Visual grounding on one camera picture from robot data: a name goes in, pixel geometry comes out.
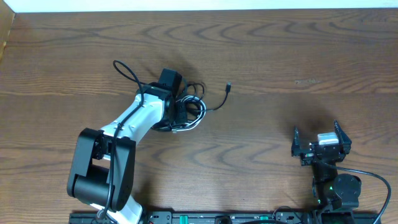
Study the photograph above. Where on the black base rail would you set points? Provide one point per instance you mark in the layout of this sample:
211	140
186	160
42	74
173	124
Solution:
281	216

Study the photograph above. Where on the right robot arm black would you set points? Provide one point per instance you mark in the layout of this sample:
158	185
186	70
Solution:
337	194

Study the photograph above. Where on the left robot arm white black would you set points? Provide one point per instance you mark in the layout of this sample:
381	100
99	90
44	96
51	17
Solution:
102	169

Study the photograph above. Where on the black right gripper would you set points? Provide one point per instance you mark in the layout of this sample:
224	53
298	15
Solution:
307	155

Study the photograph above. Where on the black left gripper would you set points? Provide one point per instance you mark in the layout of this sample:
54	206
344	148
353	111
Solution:
184	112

